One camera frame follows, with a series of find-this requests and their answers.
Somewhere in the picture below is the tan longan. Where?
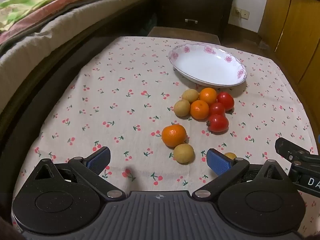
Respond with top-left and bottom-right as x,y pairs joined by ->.
224,152 -> 237,160
173,144 -> 195,164
174,99 -> 190,117
181,89 -> 199,103

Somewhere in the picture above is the tan longan front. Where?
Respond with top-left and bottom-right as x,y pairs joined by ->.
173,144 -> 195,164

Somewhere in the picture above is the red tomato front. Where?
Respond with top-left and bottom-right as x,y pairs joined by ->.
207,114 -> 229,133

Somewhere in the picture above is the red tomato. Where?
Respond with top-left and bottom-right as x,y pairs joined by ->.
207,114 -> 229,133
209,102 -> 226,116
217,92 -> 234,111

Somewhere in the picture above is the orange tangerine front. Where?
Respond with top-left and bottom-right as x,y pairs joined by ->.
161,124 -> 187,147

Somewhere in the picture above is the orange tangerine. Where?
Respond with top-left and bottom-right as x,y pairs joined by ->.
199,87 -> 217,106
190,100 -> 209,120
161,124 -> 187,147

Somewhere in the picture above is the red tomato back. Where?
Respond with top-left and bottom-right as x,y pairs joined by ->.
217,92 -> 234,111

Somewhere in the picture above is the orange tangerine back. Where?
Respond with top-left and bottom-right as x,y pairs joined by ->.
199,87 -> 217,106

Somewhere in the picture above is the tan longan back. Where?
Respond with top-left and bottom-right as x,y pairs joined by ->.
181,89 -> 199,103

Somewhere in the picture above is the cherry print tablecloth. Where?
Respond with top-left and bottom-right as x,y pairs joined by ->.
11,36 -> 318,235

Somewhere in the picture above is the white floral plate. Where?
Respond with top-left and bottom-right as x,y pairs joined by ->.
168,43 -> 247,88

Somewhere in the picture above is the yellow wooden wardrobe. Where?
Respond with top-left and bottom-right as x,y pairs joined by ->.
258,0 -> 319,121

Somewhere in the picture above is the grey bed mattress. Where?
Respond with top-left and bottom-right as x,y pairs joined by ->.
1,0 -> 143,109

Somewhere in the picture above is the dark wooden nightstand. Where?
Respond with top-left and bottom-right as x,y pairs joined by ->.
153,0 -> 233,40

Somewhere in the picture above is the wall power outlet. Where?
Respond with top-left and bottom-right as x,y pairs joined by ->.
233,7 -> 249,20

